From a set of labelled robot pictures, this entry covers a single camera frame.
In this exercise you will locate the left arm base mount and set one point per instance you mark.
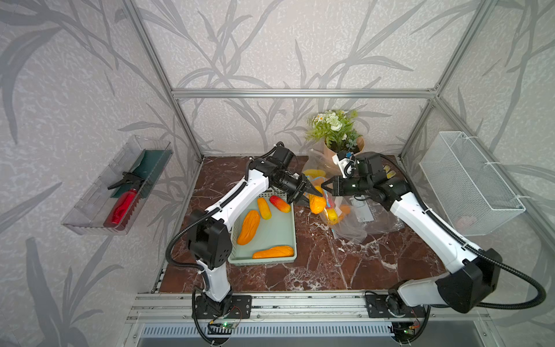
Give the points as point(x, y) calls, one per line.
point(233, 306)

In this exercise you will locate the stack of clear zip bags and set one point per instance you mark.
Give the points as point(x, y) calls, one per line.
point(385, 222)

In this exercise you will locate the black pruning shears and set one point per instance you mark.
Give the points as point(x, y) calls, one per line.
point(127, 178)

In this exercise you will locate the white wire mesh basket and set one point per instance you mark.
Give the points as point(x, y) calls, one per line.
point(472, 193)

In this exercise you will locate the large orange mango left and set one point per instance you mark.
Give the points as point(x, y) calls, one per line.
point(249, 228)

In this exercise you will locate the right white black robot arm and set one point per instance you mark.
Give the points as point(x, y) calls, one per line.
point(472, 273)

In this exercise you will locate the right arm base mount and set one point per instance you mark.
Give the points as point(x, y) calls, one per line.
point(387, 306)

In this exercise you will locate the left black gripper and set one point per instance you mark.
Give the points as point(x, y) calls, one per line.
point(302, 186)

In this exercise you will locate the clear zip-top bag pink zipper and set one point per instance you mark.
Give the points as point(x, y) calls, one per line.
point(322, 159)

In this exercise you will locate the red handled brush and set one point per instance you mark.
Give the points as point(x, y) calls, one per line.
point(122, 211)

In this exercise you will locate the potted artificial plant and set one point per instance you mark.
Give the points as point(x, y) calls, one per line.
point(334, 131)

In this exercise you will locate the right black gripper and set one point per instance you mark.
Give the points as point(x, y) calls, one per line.
point(336, 186)

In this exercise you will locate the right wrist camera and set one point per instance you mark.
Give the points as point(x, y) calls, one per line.
point(366, 165)

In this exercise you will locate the green perforated plastic basket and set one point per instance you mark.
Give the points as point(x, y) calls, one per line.
point(278, 231)

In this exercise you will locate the clear plastic wall tray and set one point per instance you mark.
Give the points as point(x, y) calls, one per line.
point(114, 200)

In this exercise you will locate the yellow orange mango small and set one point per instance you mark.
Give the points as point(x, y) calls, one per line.
point(264, 209)

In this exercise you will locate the dark green cloth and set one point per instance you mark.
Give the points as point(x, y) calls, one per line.
point(149, 166)

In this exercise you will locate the long orange mango front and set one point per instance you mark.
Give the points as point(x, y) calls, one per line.
point(274, 252)

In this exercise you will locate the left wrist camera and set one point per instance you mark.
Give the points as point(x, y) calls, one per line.
point(281, 157)

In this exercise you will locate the yellow green garden gloves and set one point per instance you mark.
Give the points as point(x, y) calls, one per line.
point(389, 172)

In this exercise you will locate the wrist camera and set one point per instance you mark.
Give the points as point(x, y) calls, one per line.
point(281, 157)
point(366, 165)

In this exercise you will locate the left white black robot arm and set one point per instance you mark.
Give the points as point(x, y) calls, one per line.
point(209, 232)

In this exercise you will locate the red orange mango right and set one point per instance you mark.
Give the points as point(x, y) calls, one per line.
point(280, 204)

